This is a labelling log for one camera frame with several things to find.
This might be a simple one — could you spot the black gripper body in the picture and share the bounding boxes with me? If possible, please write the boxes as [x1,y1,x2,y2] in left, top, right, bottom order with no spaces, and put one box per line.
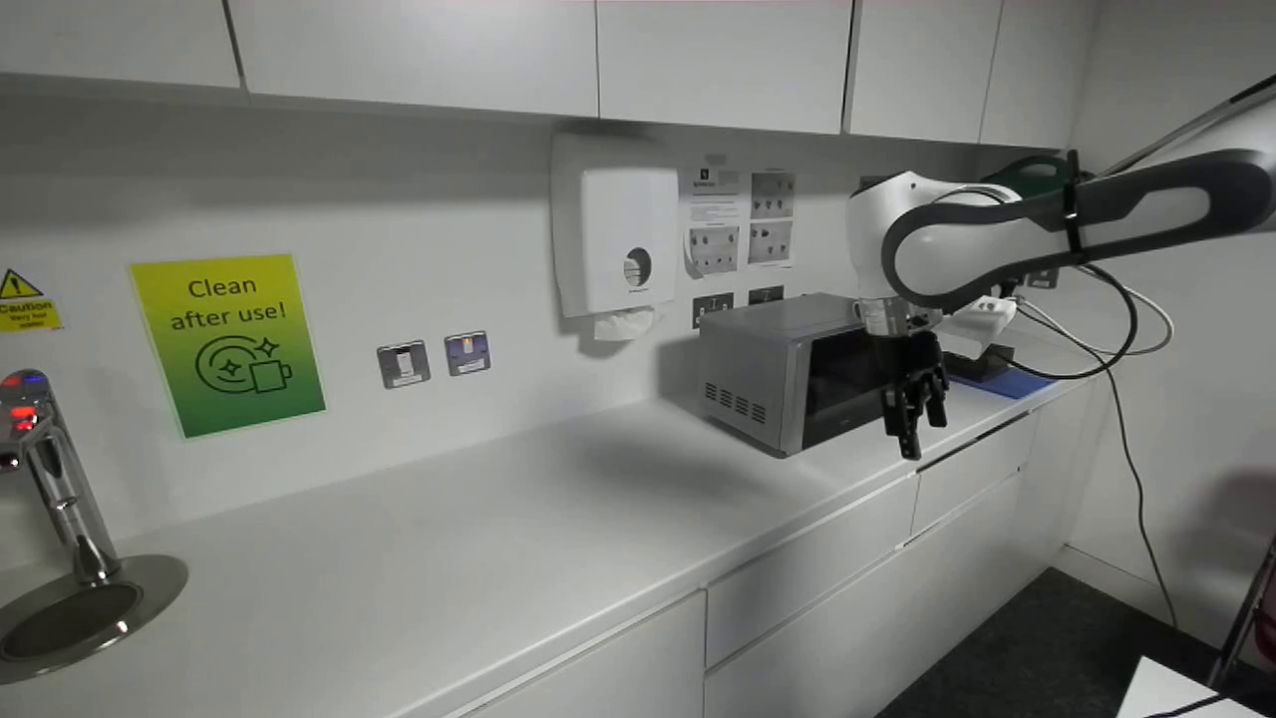
[881,331,950,402]

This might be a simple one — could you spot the silver microwave oven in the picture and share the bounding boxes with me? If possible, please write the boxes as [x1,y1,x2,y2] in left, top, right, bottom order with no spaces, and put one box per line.
[695,295,894,456]

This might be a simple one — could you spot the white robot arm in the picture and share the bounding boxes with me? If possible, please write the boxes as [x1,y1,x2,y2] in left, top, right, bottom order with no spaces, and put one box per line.
[850,146,1276,458]

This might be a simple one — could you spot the blue cloth on counter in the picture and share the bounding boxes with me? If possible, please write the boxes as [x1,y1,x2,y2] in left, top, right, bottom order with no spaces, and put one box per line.
[958,366,1054,398]

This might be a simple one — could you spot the white lower cabinet drawers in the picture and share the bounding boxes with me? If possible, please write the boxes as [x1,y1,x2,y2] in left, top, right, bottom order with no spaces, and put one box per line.
[446,394,1039,718]

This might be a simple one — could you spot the white instruction poster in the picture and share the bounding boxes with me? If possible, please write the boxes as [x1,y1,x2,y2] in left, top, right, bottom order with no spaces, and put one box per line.
[683,157,797,278]

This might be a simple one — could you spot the green first aid box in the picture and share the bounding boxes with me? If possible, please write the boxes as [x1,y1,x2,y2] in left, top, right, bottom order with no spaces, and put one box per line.
[991,157,1067,197]

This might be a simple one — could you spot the white upper cabinets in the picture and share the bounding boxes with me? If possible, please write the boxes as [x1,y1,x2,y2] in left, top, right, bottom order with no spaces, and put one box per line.
[0,0,1100,146]

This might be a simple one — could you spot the white paper towel dispenser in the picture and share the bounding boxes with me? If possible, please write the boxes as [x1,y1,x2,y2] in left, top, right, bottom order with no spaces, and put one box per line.
[551,136,677,342]

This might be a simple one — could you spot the green clean after use sign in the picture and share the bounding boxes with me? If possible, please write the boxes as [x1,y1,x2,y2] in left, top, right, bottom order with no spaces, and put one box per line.
[131,255,321,438]

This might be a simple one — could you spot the chrome water tap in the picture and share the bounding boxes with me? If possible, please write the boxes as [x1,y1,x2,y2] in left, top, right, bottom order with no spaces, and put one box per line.
[0,366,118,587]

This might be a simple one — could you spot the yellow warning sticker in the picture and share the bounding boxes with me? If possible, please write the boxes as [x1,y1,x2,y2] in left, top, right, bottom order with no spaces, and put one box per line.
[0,266,65,337]

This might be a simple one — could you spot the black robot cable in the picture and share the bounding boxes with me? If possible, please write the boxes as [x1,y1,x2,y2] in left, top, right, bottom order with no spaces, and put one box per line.
[1007,259,1185,629]

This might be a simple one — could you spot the black double wall socket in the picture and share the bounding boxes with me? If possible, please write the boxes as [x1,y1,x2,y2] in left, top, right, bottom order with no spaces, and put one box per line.
[688,291,732,326]

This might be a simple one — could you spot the blue wall switch plate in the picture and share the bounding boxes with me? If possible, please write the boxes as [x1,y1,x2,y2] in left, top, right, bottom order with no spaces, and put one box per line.
[441,331,491,374]

